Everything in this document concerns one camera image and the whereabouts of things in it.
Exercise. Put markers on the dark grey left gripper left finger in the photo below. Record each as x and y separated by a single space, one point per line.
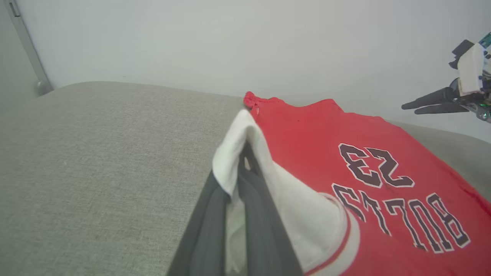
207 237

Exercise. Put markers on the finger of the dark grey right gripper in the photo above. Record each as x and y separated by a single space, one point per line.
441 109
429 99

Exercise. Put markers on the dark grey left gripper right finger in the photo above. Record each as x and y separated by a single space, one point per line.
261 230

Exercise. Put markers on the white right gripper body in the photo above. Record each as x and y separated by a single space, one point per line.
471 73

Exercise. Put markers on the red basketball jersey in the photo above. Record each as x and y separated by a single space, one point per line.
326 134

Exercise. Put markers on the grey fabric sofa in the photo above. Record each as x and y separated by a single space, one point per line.
96 172

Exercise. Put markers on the grey metal pipe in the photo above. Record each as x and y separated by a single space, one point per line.
28 46

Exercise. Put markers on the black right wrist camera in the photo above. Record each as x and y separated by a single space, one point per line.
462 49

